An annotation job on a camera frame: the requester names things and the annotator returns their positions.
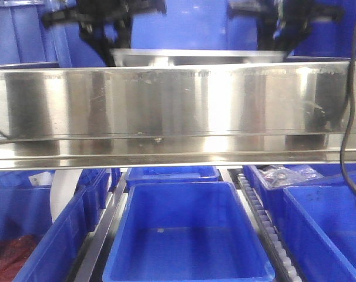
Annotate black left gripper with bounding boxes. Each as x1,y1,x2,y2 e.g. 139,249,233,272
42,1,166,67

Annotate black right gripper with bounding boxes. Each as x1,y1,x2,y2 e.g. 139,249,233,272
227,0,344,54

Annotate silver metal tray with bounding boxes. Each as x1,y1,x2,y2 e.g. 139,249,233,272
111,49,287,67

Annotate bagged metal parts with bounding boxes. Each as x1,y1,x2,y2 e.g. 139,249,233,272
258,164,324,188

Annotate blue bin right rear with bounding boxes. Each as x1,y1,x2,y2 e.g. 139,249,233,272
243,164,345,210

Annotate blue bin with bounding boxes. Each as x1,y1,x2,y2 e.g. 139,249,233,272
243,164,345,210
125,166,220,186
102,182,276,281
0,168,120,281
281,186,356,281

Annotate blue bin centre rear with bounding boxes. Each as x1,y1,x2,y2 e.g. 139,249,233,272
125,166,220,186

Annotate blue bin lower right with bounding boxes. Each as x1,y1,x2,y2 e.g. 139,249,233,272
281,186,356,281

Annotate blue bin lower centre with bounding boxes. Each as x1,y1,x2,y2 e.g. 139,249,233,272
102,182,276,281

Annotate blue bin lower left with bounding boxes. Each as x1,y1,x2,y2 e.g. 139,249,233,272
0,168,120,281

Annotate white roller track strip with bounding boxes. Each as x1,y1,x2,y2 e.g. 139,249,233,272
237,173,303,281

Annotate stainless steel shelf front rail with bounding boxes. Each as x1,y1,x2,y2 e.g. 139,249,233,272
0,61,348,170

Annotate black hanging cable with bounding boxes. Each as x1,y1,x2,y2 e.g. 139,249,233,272
340,0,356,206

